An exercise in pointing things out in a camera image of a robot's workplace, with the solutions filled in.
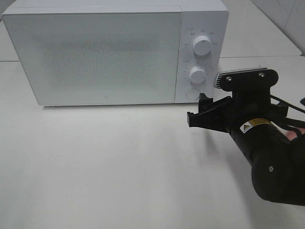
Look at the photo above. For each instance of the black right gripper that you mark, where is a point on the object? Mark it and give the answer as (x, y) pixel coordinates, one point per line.
(232, 111)

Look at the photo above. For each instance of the round door release button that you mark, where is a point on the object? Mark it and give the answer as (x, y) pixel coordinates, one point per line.
(193, 94)

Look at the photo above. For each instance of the pink round plate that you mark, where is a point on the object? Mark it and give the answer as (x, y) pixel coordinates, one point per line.
(291, 135)

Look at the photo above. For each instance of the white microwave door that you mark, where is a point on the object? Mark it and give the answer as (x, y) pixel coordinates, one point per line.
(85, 59)

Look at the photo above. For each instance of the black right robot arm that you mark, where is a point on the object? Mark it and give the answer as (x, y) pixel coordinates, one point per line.
(272, 143)

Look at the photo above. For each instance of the lower white timer knob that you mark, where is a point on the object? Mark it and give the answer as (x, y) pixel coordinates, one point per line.
(197, 75)

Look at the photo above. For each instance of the upper white power knob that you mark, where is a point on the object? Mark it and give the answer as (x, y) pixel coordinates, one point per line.
(202, 45)

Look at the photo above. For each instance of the white microwave oven body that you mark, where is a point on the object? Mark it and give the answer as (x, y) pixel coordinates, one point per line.
(105, 52)

